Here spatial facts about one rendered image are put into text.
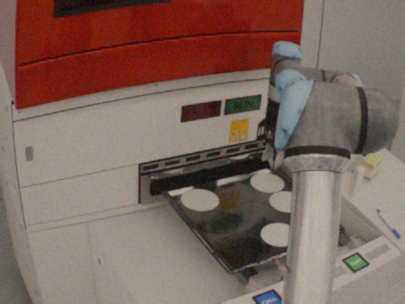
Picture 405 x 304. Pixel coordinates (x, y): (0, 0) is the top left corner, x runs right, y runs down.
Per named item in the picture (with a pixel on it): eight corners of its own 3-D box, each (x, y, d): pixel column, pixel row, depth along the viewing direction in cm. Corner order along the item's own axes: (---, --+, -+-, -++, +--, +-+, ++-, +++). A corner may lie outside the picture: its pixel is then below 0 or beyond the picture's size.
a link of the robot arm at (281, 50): (274, 48, 128) (271, 37, 135) (269, 89, 134) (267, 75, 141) (306, 53, 128) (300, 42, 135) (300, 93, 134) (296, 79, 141)
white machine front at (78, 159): (25, 228, 143) (11, 100, 123) (268, 175, 179) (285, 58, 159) (27, 234, 141) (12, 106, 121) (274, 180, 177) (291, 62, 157)
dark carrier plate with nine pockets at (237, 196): (167, 193, 153) (167, 191, 153) (273, 168, 169) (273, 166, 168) (231, 270, 128) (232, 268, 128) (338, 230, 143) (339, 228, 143)
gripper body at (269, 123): (254, 143, 144) (259, 100, 138) (268, 130, 151) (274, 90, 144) (280, 153, 141) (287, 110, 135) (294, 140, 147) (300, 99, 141)
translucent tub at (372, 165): (350, 174, 155) (354, 154, 152) (361, 165, 160) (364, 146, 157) (369, 184, 151) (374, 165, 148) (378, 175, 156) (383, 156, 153)
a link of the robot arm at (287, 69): (325, 79, 120) (317, 61, 129) (277, 73, 120) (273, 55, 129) (322, 109, 124) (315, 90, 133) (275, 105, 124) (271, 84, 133)
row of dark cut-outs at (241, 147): (139, 172, 151) (139, 164, 150) (276, 143, 171) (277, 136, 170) (140, 173, 151) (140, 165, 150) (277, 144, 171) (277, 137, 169)
